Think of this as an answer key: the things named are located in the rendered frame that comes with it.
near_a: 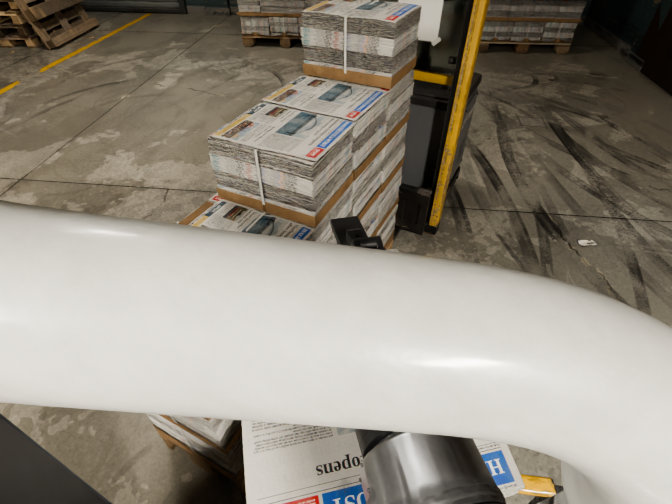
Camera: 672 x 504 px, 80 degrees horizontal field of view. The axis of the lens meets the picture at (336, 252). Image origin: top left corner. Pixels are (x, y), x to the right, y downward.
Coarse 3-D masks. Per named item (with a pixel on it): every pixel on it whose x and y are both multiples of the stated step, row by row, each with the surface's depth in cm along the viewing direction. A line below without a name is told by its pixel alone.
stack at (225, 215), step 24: (360, 192) 156; (216, 216) 130; (240, 216) 130; (264, 216) 131; (336, 216) 141; (312, 240) 127; (168, 432) 141; (216, 432) 108; (192, 456) 145; (216, 456) 125; (240, 456) 130; (240, 480) 135
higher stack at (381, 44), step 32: (352, 0) 158; (320, 32) 147; (352, 32) 142; (384, 32) 137; (416, 32) 157; (320, 64) 155; (352, 64) 150; (384, 64) 144; (384, 160) 169; (384, 192) 184; (384, 224) 201
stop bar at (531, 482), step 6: (528, 480) 73; (534, 480) 73; (540, 480) 73; (546, 480) 73; (552, 480) 73; (528, 486) 73; (534, 486) 73; (540, 486) 73; (546, 486) 73; (552, 486) 73; (522, 492) 73; (528, 492) 72; (534, 492) 72; (540, 492) 72; (546, 492) 72; (552, 492) 72
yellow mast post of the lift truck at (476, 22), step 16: (480, 0) 163; (480, 16) 166; (464, 32) 174; (480, 32) 172; (464, 48) 176; (464, 64) 180; (464, 80) 184; (464, 96) 189; (448, 112) 198; (464, 112) 201; (448, 128) 202; (448, 144) 207; (448, 160) 212; (448, 176) 220; (432, 192) 231; (432, 208) 235; (432, 224) 242
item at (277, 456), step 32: (256, 448) 42; (288, 448) 42; (320, 448) 42; (352, 448) 43; (480, 448) 43; (256, 480) 40; (288, 480) 40; (320, 480) 40; (352, 480) 41; (512, 480) 42
